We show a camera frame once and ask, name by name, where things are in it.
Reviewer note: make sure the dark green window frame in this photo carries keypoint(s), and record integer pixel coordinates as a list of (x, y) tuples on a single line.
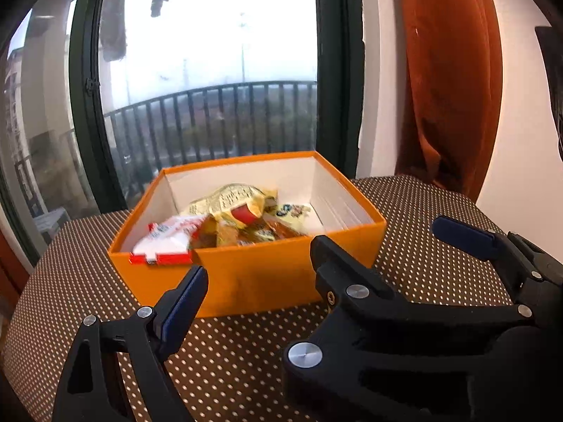
[(52, 49)]

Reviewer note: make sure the red white wafer packet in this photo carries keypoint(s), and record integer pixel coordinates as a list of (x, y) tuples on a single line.
[(168, 243)]

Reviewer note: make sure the yellow honey butter chip bag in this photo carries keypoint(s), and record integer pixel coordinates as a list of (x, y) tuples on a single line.
[(240, 205)]

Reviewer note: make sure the orange clear snack packet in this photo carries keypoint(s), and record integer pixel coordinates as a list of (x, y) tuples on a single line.
[(217, 234)]

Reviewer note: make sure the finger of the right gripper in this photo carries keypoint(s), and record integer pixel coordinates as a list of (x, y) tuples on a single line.
[(531, 277), (343, 282)]

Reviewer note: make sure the black balcony railing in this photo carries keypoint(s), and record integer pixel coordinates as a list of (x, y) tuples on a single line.
[(47, 167)]

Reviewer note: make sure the pale yellow cartoon snack packet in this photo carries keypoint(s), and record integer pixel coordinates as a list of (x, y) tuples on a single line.
[(293, 215)]

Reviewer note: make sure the air conditioner outdoor unit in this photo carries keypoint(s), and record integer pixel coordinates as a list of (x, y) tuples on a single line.
[(48, 224)]

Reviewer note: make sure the orange cardboard box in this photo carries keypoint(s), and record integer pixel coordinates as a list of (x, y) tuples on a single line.
[(259, 277)]

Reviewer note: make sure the grey hanging garment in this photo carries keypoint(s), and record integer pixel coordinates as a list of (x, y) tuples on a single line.
[(112, 30)]

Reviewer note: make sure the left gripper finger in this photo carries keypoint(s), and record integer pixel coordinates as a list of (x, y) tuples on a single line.
[(91, 387)]

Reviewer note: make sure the rust orange right curtain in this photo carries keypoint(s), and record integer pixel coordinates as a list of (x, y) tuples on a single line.
[(454, 82)]

